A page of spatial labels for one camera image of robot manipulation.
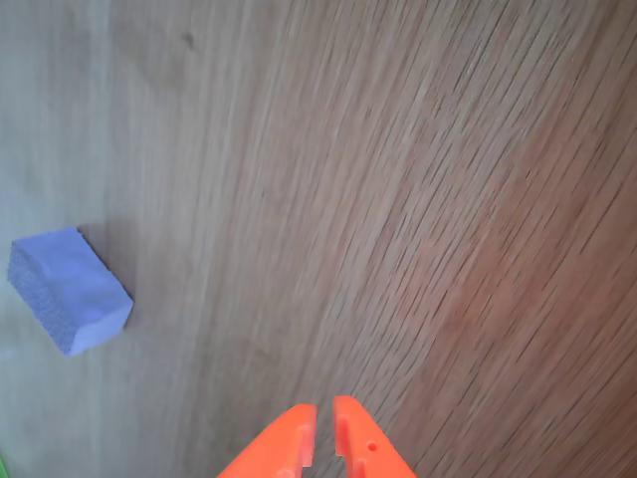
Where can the purple foam block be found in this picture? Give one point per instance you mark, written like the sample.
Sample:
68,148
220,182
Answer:
69,289

